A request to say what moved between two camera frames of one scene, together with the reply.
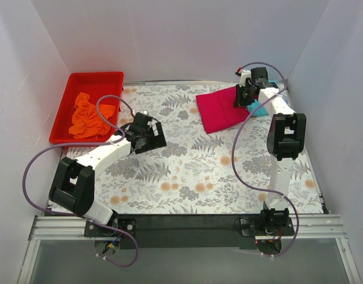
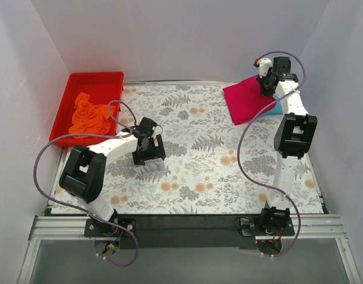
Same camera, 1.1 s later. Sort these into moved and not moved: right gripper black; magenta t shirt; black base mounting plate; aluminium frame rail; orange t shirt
Moved: right gripper black; magenta t shirt
Not moved: orange t shirt; aluminium frame rail; black base mounting plate
